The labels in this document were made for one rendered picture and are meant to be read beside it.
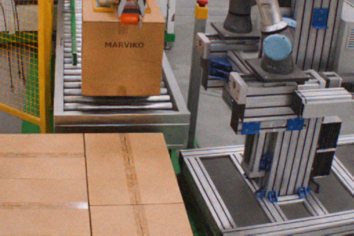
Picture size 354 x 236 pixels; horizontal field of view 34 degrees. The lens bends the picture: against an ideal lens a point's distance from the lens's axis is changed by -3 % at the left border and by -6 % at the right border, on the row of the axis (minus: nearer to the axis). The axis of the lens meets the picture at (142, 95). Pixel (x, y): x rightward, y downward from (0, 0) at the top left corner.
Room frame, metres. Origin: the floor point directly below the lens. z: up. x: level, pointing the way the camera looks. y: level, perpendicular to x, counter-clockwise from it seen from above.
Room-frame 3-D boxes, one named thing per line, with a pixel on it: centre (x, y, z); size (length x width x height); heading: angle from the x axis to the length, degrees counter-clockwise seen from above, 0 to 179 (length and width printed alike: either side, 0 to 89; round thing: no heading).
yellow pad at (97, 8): (3.00, 0.24, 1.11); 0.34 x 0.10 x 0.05; 7
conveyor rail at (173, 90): (3.87, -0.06, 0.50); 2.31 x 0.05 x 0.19; 8
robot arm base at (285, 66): (2.36, -0.58, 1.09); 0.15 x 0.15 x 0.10
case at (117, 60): (3.01, 0.14, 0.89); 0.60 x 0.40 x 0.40; 7
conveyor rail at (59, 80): (3.78, 0.59, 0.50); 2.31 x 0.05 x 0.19; 8
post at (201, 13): (3.31, -0.32, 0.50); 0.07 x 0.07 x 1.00; 8
